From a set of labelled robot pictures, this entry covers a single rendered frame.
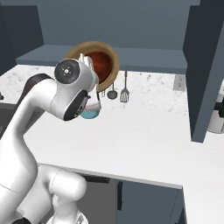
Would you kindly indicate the grey drawer front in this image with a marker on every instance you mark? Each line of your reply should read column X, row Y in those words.
column 97, row 204

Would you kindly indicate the large brown wooden bowl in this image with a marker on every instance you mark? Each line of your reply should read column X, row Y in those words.
column 102, row 65

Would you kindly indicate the blue-grey base cabinet door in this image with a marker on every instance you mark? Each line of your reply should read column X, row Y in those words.
column 148, row 204

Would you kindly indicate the dark hanging slotted spatula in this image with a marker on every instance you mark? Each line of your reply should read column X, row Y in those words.
column 124, row 95

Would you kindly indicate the white and black appliance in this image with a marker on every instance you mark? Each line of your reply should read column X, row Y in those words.
column 217, row 119

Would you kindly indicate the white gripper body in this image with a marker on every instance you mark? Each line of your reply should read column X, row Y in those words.
column 94, row 100

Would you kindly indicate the grey wall outlet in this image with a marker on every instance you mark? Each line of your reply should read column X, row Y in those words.
column 179, row 82

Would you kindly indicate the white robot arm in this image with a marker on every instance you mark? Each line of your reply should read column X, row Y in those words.
column 20, row 140

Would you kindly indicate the dark hanging ladle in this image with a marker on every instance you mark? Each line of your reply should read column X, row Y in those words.
column 112, row 94

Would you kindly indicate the open blue-grey wall cabinet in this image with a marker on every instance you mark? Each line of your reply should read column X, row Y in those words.
column 140, row 58

